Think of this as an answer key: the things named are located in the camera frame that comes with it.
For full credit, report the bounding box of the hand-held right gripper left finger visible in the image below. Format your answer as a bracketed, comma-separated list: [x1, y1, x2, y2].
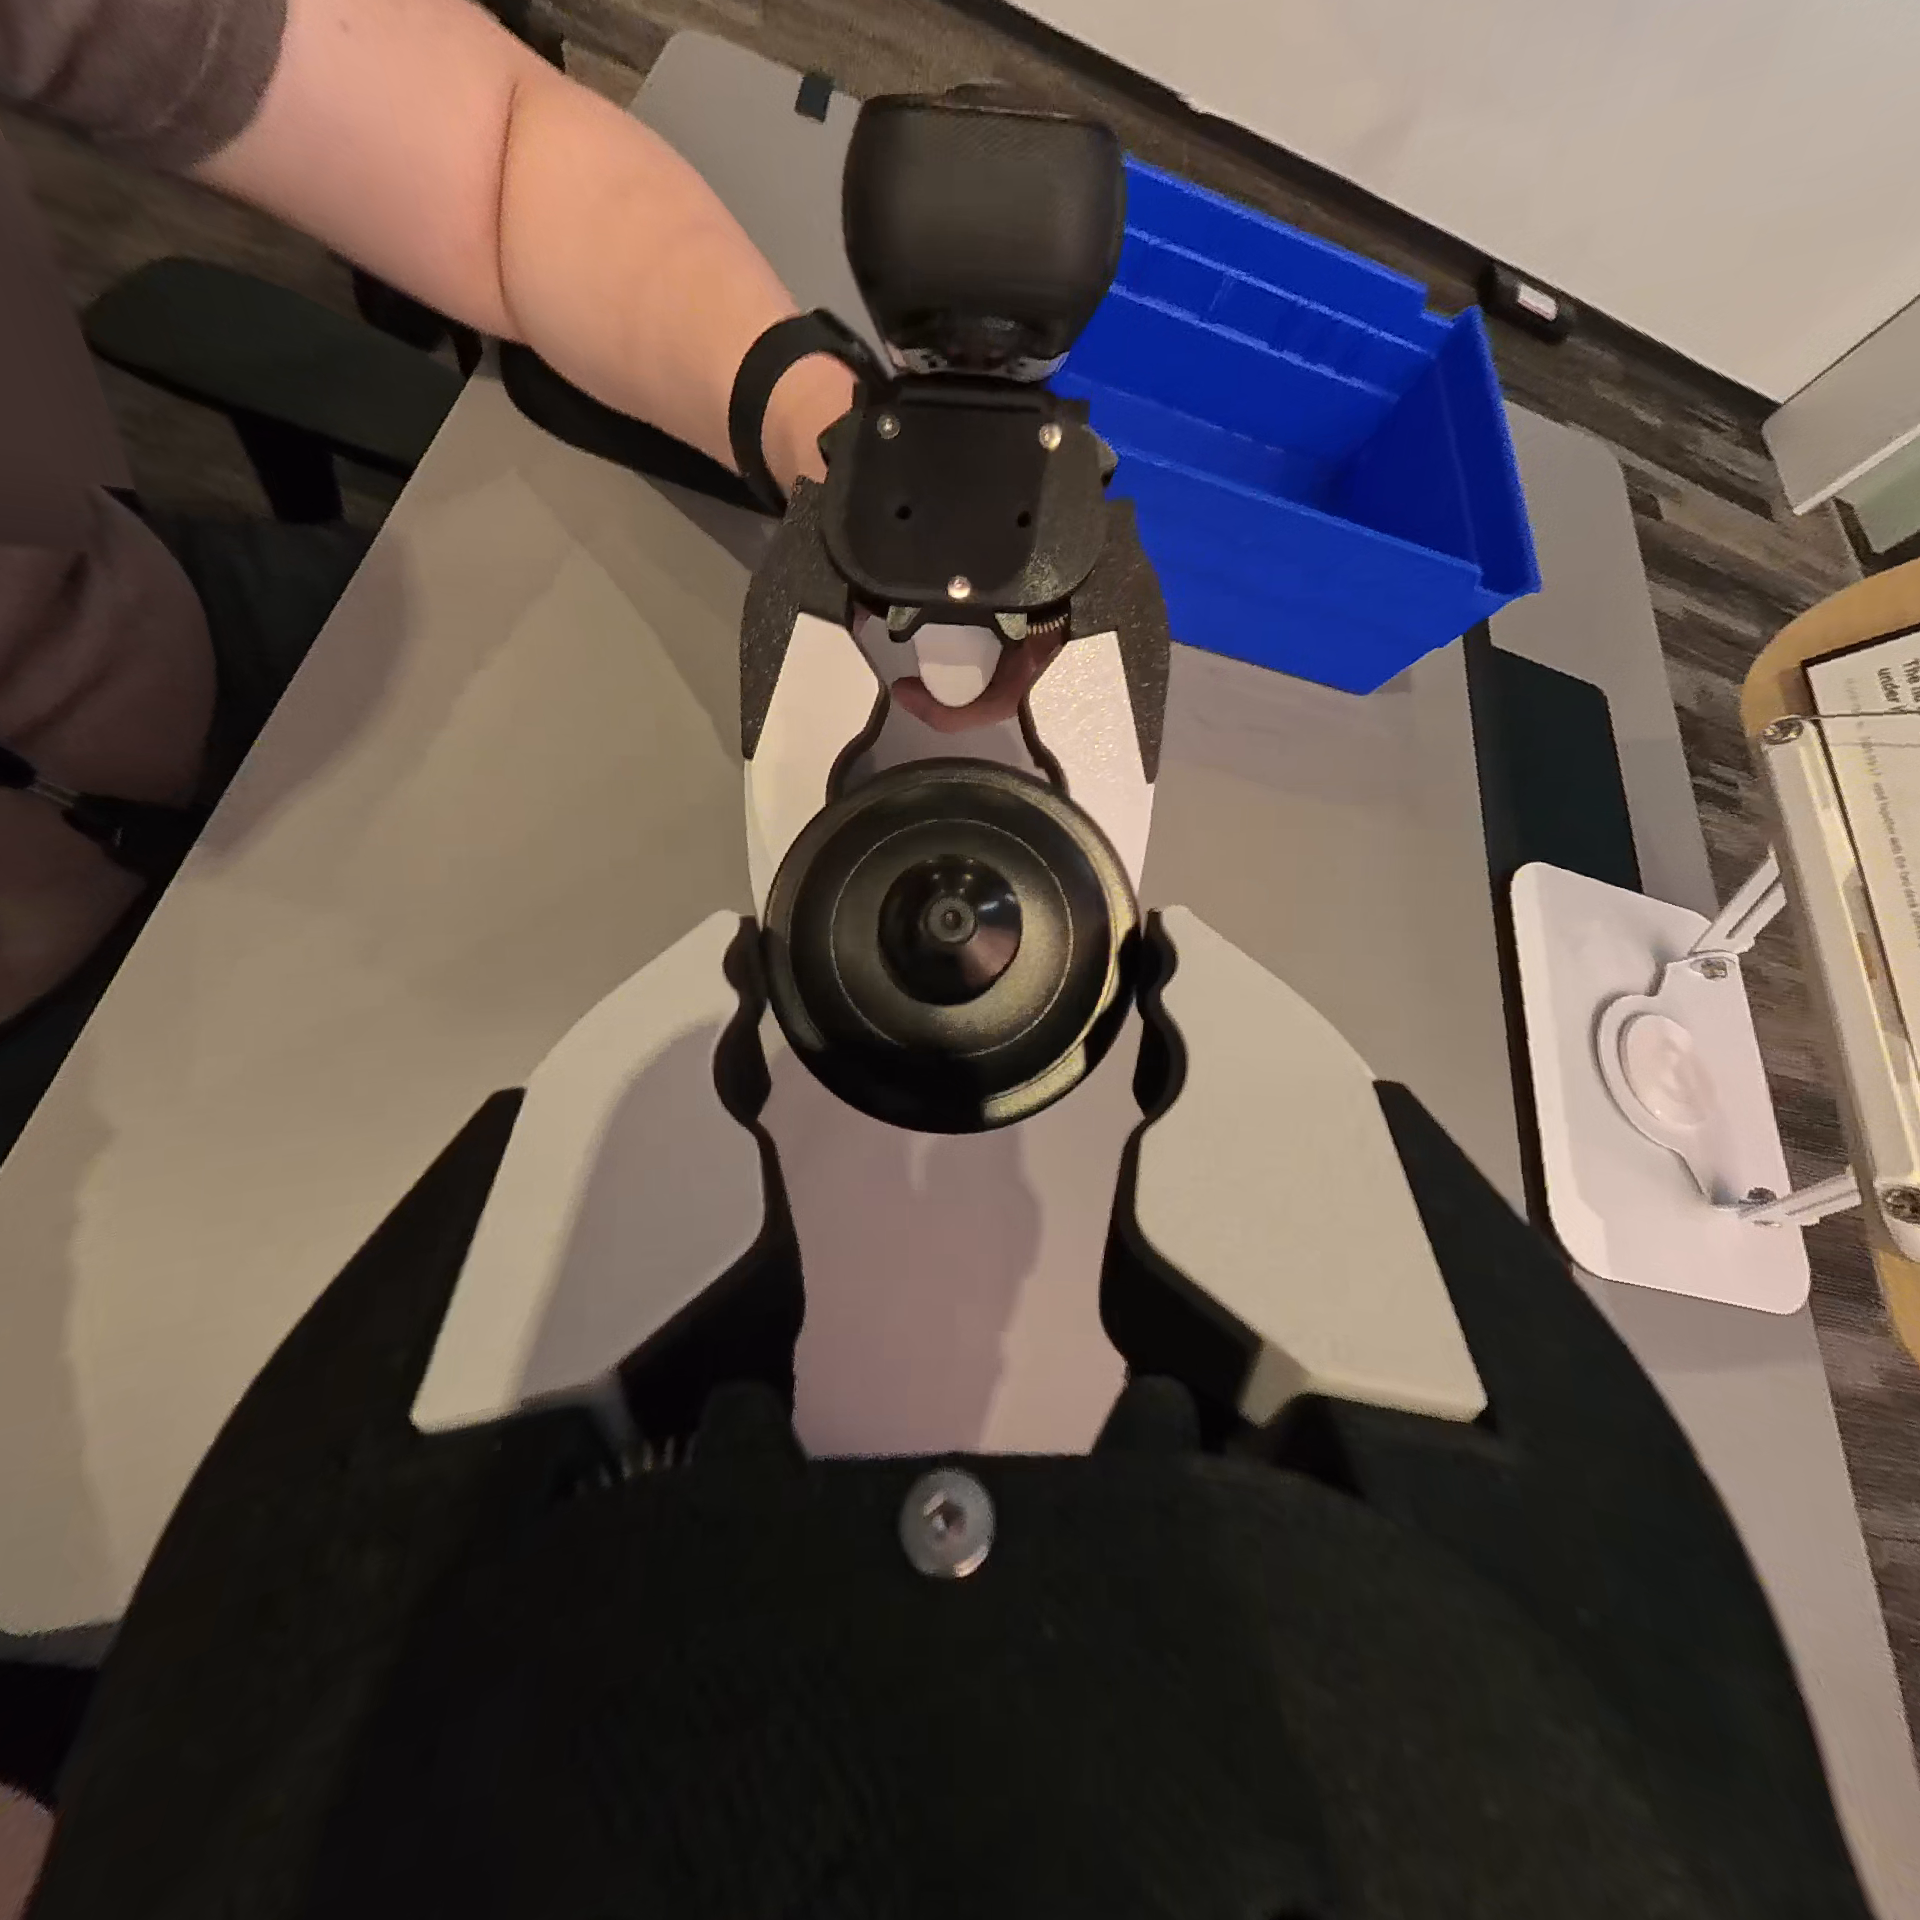
[406, 907, 798, 1480]

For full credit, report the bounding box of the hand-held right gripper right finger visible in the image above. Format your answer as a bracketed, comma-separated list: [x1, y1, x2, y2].
[1101, 902, 1489, 1465]

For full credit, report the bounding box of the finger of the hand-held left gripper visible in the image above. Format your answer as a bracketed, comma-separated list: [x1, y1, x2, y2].
[743, 616, 889, 910]
[1024, 627, 1162, 890]

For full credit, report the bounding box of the black bottle lid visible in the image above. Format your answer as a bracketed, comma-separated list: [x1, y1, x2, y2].
[760, 756, 1143, 1133]

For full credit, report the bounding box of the blue plastic bin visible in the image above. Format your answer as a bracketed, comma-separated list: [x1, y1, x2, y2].
[1048, 158, 1545, 694]

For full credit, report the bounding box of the person's left hand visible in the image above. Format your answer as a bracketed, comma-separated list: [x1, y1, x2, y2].
[773, 360, 864, 492]

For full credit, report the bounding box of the black wrist band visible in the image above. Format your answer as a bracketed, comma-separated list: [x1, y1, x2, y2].
[729, 307, 886, 513]

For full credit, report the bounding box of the black mesh wrist rest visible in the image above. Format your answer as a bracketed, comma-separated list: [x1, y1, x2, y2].
[496, 337, 784, 520]

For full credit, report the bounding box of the instruction board on white stand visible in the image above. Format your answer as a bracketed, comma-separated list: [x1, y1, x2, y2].
[1506, 562, 1920, 1316]

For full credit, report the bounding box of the black rectangular table pad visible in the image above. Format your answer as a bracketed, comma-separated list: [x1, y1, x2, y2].
[1462, 622, 1648, 905]

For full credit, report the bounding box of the printed instruction sheet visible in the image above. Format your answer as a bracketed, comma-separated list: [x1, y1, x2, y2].
[1808, 638, 1920, 963]

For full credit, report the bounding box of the thin black cord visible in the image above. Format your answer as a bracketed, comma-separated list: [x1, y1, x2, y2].
[0, 747, 168, 876]

